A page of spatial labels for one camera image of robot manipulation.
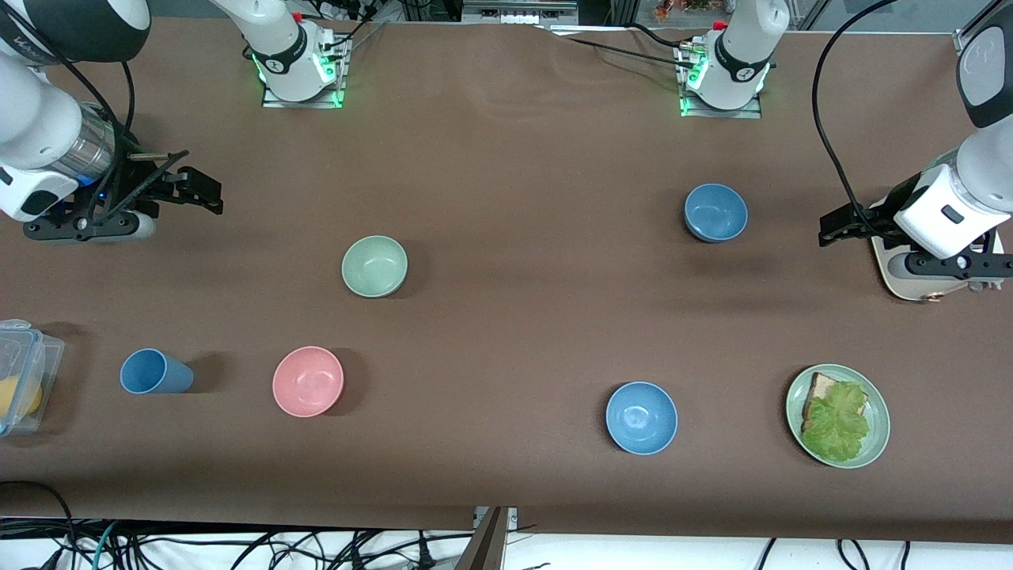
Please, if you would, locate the blue bowl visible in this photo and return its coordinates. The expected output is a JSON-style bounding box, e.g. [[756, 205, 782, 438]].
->
[[605, 381, 679, 456], [684, 183, 749, 244]]

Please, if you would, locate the light green bowl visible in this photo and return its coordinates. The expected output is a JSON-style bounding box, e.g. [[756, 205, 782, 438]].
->
[[341, 235, 409, 299]]

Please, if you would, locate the pink bowl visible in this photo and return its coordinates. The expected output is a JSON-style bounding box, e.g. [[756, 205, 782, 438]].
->
[[271, 345, 346, 419]]

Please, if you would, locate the cream cutting board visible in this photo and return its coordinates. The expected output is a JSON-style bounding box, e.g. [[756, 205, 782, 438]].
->
[[869, 147, 1007, 303]]

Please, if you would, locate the bread slice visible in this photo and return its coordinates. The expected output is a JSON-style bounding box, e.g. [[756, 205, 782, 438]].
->
[[802, 371, 870, 432]]

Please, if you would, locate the clear plastic lidded container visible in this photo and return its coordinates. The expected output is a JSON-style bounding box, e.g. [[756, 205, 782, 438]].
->
[[0, 318, 66, 439]]

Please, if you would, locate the blue plastic cup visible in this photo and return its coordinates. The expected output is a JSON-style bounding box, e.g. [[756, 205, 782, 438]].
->
[[120, 348, 195, 396]]

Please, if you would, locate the green lettuce leaf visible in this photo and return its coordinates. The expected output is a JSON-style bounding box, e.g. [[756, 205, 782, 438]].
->
[[800, 382, 872, 465]]

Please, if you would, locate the light green plate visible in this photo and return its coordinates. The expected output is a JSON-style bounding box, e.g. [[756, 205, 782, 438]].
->
[[785, 363, 892, 470]]

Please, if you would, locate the aluminium profile bar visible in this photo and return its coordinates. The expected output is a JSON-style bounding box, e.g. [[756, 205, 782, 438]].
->
[[953, 0, 1006, 56]]

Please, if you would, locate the yellow fruit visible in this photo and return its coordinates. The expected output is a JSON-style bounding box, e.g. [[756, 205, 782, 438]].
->
[[0, 375, 43, 421]]

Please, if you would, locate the brown table cover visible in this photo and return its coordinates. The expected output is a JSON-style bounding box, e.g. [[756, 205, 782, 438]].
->
[[0, 16, 1013, 545]]

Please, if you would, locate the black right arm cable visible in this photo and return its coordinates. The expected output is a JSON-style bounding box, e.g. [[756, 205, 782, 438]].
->
[[44, 47, 136, 235]]

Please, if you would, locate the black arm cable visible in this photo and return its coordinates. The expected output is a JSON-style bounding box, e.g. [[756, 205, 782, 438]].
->
[[810, 0, 900, 240], [44, 47, 136, 235]]

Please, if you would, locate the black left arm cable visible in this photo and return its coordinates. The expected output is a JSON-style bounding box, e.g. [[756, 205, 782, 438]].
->
[[810, 0, 900, 240]]

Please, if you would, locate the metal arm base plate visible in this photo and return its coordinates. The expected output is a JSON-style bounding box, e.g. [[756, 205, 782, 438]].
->
[[678, 44, 764, 120], [260, 36, 350, 110]]

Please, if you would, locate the teal cable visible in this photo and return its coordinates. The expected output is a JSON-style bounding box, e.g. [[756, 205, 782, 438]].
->
[[92, 520, 121, 570]]

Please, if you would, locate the aluminium frame rail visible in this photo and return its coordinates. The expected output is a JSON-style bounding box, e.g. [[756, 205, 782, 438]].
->
[[461, 0, 580, 25]]

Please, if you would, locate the grey table edge post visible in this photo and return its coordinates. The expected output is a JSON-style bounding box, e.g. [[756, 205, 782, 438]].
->
[[454, 506, 520, 570]]

